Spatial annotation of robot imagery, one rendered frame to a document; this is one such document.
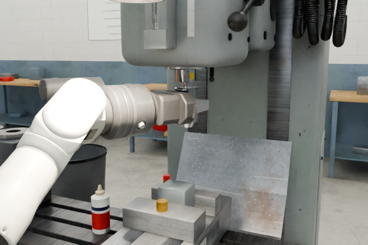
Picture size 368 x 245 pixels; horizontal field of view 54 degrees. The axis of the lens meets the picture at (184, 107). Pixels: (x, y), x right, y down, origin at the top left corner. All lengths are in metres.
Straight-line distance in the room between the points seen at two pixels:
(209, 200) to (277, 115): 0.37
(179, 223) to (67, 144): 0.28
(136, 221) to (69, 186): 1.87
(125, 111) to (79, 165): 1.97
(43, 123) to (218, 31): 0.29
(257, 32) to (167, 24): 0.25
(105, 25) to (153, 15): 5.36
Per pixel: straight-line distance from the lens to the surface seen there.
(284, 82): 1.01
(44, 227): 0.94
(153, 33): 0.57
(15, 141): 0.98
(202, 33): 0.58
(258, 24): 0.76
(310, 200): 1.08
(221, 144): 1.07
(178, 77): 0.67
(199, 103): 0.67
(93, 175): 2.58
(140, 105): 0.57
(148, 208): 0.71
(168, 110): 0.61
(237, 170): 1.04
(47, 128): 0.48
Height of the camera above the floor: 1.33
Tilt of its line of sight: 9 degrees down
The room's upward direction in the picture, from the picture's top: straight up
